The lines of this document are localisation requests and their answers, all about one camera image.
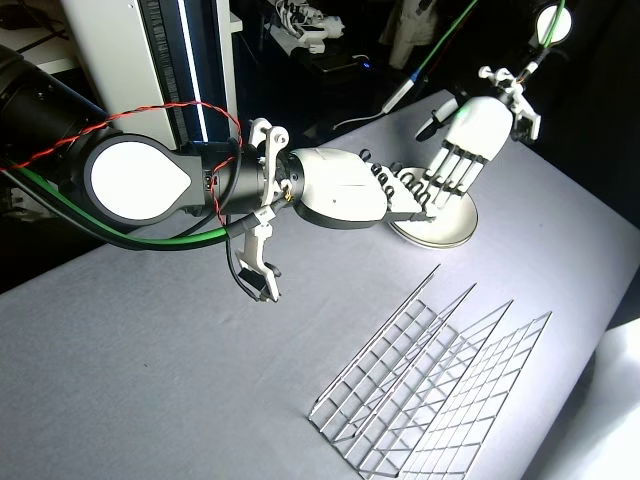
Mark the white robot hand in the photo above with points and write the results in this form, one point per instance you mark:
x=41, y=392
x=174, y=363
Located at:
x=482, y=125
x=340, y=185

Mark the white plate with dark rim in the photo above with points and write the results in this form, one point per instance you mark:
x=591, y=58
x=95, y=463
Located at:
x=431, y=245
x=457, y=220

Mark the spare white robot hand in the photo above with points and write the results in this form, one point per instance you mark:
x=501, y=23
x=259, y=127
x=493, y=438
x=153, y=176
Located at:
x=310, y=27

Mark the black device with blue light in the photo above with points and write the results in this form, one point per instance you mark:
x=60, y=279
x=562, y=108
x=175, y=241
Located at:
x=340, y=64

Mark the grey table cloth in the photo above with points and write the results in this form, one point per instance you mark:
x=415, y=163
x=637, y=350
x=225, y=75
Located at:
x=150, y=350

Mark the white robot body column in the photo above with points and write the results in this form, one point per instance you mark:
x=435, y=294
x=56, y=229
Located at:
x=120, y=60

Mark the white desk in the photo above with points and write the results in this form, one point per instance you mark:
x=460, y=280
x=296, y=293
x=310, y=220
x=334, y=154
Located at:
x=45, y=52

